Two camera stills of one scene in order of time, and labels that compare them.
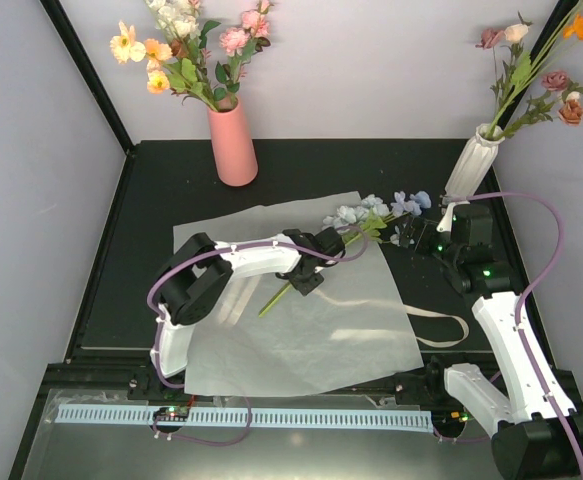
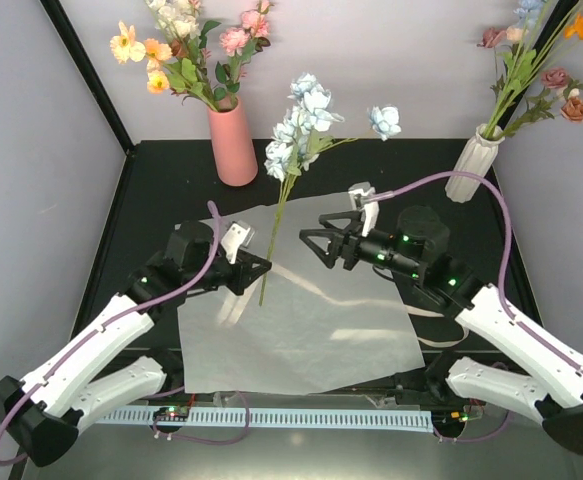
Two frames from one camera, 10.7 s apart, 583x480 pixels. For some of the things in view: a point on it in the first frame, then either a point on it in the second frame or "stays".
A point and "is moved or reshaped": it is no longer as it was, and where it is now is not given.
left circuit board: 171,412 stays
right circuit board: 449,418 stays
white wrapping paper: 263,335 stays
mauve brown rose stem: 561,101 stays
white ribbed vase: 476,162 stays
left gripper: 308,287 to 247,272
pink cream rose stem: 507,46 stays
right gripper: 410,232 to 338,240
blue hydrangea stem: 368,218 is moved or reshaped
